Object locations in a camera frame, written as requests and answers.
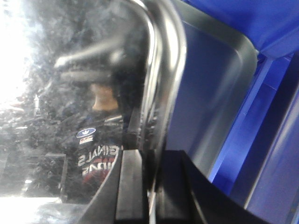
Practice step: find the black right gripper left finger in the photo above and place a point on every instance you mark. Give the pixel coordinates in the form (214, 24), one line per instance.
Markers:
(122, 199)

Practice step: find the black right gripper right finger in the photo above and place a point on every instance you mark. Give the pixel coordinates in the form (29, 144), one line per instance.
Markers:
(185, 196)

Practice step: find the small silver tray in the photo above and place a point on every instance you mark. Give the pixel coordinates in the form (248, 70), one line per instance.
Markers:
(81, 80)

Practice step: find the blue crate upper right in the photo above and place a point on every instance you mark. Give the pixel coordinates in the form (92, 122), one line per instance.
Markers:
(258, 166)

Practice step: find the large silver tray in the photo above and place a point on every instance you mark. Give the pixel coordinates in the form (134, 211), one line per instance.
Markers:
(219, 69)

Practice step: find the large blue crate upper centre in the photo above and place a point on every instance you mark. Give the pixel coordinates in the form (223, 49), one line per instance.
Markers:
(271, 25)

